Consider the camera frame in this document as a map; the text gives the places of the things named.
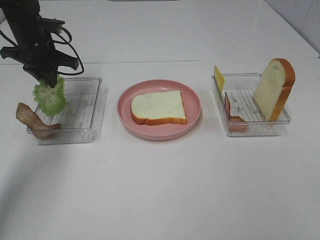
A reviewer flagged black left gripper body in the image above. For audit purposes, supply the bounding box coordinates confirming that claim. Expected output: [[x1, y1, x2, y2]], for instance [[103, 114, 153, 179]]
[[0, 17, 78, 71]]

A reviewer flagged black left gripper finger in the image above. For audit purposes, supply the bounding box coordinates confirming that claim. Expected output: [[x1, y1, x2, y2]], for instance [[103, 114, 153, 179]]
[[22, 66, 47, 82], [44, 65, 58, 88]]

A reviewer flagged green lettuce leaf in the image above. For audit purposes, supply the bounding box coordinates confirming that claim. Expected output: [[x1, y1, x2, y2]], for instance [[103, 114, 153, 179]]
[[32, 74, 67, 117]]

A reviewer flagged bacon strip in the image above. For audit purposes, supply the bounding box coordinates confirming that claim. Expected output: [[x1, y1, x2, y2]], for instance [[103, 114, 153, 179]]
[[15, 102, 62, 140], [224, 92, 249, 133]]

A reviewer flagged bread slice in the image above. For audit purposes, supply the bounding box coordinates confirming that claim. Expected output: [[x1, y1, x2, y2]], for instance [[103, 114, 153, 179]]
[[131, 90, 187, 126], [253, 58, 296, 122]]

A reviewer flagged yellow cheese slice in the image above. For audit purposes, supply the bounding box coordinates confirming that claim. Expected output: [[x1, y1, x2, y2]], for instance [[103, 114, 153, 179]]
[[213, 65, 226, 93]]

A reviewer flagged left clear plastic tray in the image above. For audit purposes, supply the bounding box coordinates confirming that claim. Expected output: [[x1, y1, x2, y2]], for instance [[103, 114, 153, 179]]
[[26, 77, 108, 145]]

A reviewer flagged clear plastic tray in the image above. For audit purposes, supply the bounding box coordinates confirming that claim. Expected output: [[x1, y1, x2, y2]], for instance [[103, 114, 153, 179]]
[[26, 77, 108, 145], [211, 73, 291, 137]]

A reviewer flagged pink round plate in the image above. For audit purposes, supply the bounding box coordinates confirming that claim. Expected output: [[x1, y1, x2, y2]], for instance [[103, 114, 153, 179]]
[[117, 79, 202, 141]]

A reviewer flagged right clear plastic tray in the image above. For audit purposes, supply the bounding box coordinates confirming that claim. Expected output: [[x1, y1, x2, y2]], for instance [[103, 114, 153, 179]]
[[211, 73, 291, 137]]

